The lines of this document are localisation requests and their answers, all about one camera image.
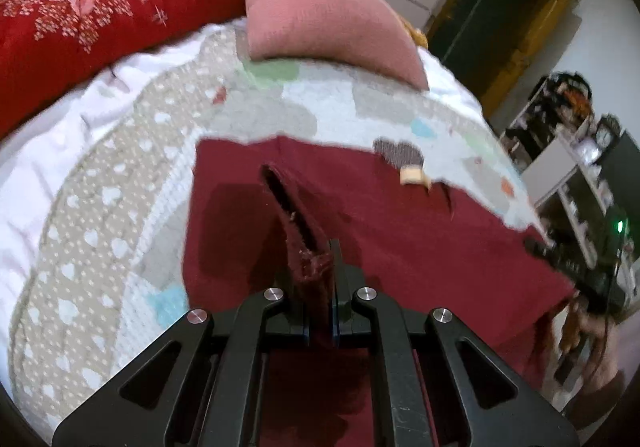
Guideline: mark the dark green door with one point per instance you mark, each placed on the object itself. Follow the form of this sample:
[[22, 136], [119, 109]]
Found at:
[[485, 12]]

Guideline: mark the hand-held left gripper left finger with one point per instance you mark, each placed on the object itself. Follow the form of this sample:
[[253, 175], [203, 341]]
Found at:
[[292, 307]]

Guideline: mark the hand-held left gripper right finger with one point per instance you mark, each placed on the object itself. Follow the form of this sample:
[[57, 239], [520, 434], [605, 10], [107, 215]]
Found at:
[[345, 307]]

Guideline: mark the person's right hand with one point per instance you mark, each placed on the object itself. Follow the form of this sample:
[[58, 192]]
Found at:
[[575, 327]]

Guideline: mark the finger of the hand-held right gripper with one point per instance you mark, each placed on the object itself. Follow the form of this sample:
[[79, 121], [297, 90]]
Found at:
[[550, 257]]

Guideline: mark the pink pillow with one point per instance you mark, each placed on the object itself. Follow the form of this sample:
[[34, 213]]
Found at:
[[320, 12]]

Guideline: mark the heart printed blanket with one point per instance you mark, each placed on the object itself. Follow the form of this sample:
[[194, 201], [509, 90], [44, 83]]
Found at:
[[300, 102]]

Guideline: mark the person's right forearm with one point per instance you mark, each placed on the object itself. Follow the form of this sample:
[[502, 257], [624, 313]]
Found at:
[[600, 399]]

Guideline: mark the dark board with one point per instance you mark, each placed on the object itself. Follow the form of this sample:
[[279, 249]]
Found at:
[[625, 162]]

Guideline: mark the dark red garment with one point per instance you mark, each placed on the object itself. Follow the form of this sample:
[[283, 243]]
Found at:
[[400, 227]]

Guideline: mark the red floral quilt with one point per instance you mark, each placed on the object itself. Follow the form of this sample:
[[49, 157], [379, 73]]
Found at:
[[75, 17]]

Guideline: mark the small table clock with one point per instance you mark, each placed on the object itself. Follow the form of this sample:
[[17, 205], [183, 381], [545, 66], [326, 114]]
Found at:
[[606, 133]]

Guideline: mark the tan knitted cloth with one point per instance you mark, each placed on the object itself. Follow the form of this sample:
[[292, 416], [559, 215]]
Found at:
[[415, 34]]

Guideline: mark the white shelf unit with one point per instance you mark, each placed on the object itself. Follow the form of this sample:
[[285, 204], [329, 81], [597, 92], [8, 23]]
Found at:
[[560, 157]]

